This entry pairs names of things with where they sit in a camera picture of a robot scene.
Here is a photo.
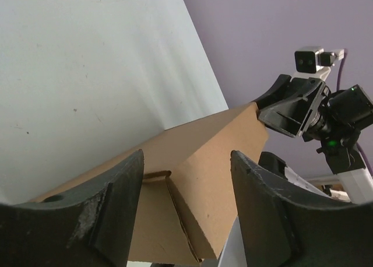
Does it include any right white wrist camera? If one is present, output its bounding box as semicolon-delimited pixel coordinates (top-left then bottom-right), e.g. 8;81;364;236
292;46;346;81

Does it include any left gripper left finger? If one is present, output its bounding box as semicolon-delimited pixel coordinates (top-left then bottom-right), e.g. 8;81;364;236
1;150;144;266

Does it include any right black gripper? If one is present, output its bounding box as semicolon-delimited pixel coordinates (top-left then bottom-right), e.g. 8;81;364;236
255;74;335;142

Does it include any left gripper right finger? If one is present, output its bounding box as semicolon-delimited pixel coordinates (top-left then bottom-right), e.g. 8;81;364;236
230;150;372;266

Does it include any brown cardboard box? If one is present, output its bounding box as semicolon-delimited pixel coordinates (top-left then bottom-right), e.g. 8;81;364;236
29;102;270;265

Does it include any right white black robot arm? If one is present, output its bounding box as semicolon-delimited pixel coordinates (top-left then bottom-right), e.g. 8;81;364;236
255;74;372;204

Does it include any aluminium front rail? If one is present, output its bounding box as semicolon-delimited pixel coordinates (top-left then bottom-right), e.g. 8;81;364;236
305;174;341;186

